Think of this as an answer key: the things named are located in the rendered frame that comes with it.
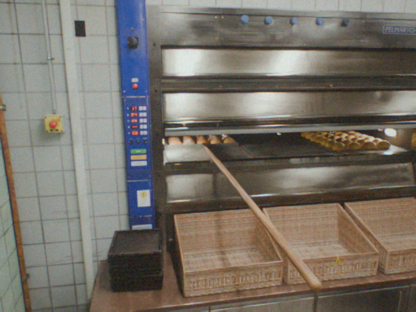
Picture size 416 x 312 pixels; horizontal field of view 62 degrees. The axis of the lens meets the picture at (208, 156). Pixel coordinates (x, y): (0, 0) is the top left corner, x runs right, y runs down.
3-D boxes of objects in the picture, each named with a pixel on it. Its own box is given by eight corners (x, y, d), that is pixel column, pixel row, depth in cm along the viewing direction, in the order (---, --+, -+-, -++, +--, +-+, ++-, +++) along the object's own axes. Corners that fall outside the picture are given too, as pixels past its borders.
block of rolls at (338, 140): (299, 136, 309) (299, 130, 307) (348, 134, 317) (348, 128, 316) (335, 151, 251) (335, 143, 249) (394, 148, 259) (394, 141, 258)
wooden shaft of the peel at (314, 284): (323, 292, 92) (324, 283, 92) (312, 294, 92) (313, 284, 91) (207, 149, 256) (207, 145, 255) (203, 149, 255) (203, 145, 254)
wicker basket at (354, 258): (259, 244, 239) (260, 207, 233) (335, 238, 249) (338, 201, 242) (286, 286, 193) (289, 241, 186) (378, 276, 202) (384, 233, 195)
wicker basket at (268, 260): (173, 253, 228) (172, 214, 222) (255, 244, 239) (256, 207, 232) (182, 299, 182) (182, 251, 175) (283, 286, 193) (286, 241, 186)
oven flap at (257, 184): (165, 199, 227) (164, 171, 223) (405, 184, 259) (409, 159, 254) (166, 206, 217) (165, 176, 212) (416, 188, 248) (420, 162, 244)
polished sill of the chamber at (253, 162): (163, 168, 222) (163, 162, 221) (411, 156, 253) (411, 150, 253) (164, 170, 216) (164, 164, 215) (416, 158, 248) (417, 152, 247)
